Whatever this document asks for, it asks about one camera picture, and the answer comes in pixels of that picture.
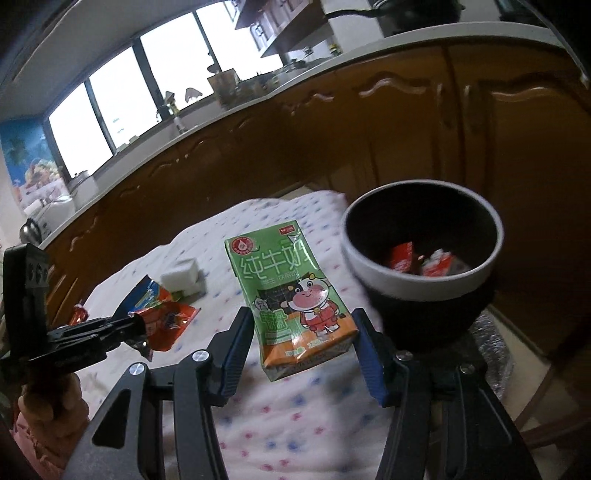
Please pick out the chrome faucet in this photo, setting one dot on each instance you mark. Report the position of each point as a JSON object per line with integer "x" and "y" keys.
{"x": 171, "y": 113}

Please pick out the person's left hand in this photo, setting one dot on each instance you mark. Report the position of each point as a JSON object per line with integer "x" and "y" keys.
{"x": 51, "y": 397}

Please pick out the green milk carton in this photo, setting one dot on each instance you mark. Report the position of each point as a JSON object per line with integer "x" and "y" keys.
{"x": 286, "y": 295}

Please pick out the wooden cutting board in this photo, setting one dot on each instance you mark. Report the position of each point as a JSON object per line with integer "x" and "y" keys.
{"x": 224, "y": 87}

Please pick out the wooden wall cabinets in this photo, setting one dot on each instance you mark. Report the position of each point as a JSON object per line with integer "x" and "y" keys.
{"x": 286, "y": 27}

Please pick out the white kitchen countertop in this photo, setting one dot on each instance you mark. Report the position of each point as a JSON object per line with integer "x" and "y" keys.
{"x": 258, "y": 92}

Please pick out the black wok with lid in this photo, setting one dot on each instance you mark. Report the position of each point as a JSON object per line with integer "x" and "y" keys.
{"x": 415, "y": 9}

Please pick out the red and white snack wrapper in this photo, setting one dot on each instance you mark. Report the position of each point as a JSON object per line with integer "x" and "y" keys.
{"x": 401, "y": 258}

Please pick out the wooden base cabinets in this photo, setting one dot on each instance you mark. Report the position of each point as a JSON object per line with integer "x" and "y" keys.
{"x": 300, "y": 138}

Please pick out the blue wall poster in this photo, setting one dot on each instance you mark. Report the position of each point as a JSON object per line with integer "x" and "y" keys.
{"x": 27, "y": 161}

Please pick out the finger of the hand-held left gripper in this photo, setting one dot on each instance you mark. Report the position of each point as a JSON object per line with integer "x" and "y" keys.
{"x": 131, "y": 346}
{"x": 101, "y": 327}

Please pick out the black bin with white rim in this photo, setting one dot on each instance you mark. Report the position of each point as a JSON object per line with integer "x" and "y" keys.
{"x": 415, "y": 323}

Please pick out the orange snack wrapper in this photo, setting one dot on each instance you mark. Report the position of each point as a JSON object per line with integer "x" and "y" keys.
{"x": 171, "y": 318}

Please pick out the white lidded pot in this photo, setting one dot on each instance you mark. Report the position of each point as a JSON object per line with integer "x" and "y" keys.
{"x": 82, "y": 182}

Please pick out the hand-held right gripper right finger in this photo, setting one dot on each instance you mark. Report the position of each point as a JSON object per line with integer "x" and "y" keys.
{"x": 369, "y": 364}

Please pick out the kitchen window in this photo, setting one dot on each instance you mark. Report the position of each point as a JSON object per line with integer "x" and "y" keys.
{"x": 138, "y": 83}

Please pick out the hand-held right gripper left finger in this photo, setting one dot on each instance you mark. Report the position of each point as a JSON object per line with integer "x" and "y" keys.
{"x": 240, "y": 355}

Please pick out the silver foil mat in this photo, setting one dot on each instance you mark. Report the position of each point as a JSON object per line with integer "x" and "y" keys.
{"x": 498, "y": 355}

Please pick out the steel electric kettle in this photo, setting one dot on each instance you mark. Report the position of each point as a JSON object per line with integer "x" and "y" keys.
{"x": 31, "y": 230}

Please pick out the white foam block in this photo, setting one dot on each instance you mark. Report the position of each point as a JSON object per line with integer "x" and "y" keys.
{"x": 182, "y": 277}

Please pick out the white rice cooker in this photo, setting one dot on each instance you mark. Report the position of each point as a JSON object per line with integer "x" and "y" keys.
{"x": 53, "y": 212}

